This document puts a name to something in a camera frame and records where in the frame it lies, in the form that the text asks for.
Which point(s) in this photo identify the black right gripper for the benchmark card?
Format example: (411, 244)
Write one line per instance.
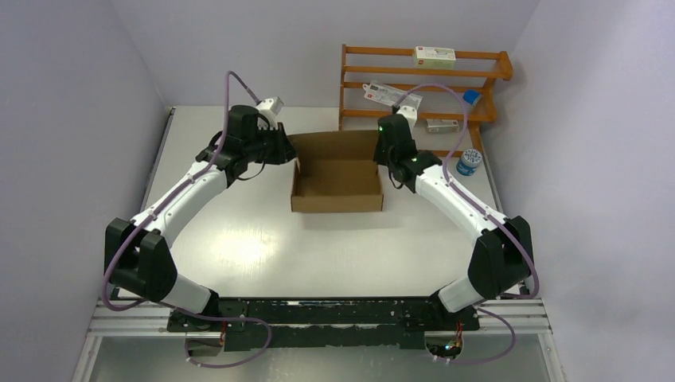
(376, 158)

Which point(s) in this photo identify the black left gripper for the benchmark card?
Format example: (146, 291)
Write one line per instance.
(286, 150)

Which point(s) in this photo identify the brown cardboard box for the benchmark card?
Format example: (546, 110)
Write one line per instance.
(335, 173)

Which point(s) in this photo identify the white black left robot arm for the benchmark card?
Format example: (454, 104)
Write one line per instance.
(137, 251)

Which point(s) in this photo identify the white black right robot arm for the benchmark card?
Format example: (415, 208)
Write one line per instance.
(502, 254)

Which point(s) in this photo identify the small grey-white box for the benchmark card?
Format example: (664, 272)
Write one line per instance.
(441, 126)

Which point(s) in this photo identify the green white box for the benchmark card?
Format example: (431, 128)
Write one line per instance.
(434, 58)

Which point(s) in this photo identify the flat white packet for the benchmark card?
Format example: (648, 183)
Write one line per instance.
(390, 96)

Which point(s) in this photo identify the blue white round jar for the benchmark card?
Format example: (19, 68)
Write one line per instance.
(469, 161)

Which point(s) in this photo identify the small blue block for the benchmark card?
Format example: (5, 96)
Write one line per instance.
(471, 96)

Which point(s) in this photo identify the orange wooden shelf rack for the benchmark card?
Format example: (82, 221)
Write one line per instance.
(441, 90)

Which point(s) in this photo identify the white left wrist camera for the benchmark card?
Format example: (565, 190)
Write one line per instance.
(268, 110)

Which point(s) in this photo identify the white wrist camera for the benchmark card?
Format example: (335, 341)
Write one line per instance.
(410, 114)
(268, 110)

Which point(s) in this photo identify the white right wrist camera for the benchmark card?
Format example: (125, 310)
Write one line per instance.
(410, 114)

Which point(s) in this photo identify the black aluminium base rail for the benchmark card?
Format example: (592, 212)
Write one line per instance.
(404, 322)

